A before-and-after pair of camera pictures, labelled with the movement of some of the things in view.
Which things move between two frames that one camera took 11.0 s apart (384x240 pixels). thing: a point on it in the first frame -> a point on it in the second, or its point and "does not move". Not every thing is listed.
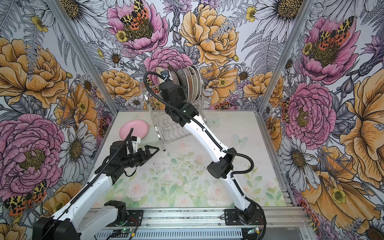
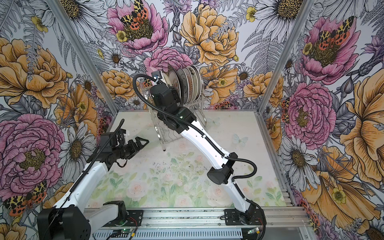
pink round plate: (140, 129) -> (164, 77)
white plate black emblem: (193, 72) does not move
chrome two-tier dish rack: (168, 130) does not move
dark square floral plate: (184, 81) does not move
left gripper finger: (147, 153) -> (138, 143)
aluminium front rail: (210, 223) does not move
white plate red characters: (174, 77) does not move
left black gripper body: (132, 159) -> (126, 150)
